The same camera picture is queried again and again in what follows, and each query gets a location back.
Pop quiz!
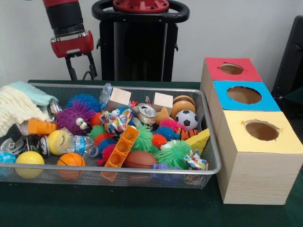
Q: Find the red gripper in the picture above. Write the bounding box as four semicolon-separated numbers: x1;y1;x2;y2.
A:
50;30;98;81

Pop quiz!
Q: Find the light blue waffle cloth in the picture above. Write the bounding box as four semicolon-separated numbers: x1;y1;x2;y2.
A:
9;81;59;107

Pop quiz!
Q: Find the cream waffle cloth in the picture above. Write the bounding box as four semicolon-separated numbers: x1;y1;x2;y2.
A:
0;85;52;138

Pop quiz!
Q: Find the silver mesh bin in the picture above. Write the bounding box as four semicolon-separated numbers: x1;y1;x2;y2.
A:
0;82;222;190

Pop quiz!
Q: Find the wooden box with three holes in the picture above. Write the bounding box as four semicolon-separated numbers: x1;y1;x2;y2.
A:
200;56;303;205

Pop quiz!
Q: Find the blue spiky ball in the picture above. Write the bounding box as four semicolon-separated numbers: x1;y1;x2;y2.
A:
67;94;101;113

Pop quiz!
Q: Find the large wooden block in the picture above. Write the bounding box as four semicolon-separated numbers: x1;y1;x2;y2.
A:
106;87;132;112

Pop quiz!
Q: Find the shiny dented silver can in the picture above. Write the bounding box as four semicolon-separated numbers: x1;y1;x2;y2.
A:
48;100;62;118

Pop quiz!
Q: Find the purple spiky toy with eyes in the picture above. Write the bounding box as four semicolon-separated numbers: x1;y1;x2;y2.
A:
56;100;97;136

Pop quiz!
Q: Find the clear water bottle blue label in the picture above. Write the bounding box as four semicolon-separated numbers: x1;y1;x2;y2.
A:
54;129;99;158

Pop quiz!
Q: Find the crushed silver can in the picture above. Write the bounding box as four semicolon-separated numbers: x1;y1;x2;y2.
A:
137;103;158;125

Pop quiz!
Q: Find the small wooden block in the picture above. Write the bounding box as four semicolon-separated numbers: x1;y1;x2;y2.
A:
153;92;174;114

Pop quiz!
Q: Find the orange plastic block with holes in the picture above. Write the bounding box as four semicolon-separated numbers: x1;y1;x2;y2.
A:
104;125;140;168

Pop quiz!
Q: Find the small orange basketball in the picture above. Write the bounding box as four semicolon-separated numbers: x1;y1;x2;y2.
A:
56;152;86;180

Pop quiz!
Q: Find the yellow ball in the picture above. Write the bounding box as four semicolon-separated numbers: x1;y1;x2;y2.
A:
15;151;45;179

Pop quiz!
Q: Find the toy hamburger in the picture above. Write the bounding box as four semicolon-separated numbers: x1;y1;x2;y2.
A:
170;95;196;119

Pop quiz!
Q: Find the small soccer ball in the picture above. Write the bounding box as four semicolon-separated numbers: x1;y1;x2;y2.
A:
174;110;199;131

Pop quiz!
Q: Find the green spiky ball with eyes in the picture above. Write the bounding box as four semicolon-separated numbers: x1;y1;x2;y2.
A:
153;140;193;170

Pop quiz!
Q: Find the dark green tablecloth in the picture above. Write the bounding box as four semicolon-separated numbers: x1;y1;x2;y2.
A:
0;79;303;227

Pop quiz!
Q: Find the black monitor on stand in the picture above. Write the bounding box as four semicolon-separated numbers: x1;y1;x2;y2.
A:
271;15;303;100

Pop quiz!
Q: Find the black cable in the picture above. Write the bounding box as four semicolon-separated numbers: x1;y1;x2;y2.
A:
82;70;95;81

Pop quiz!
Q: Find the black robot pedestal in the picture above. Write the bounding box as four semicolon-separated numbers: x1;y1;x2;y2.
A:
91;0;190;82

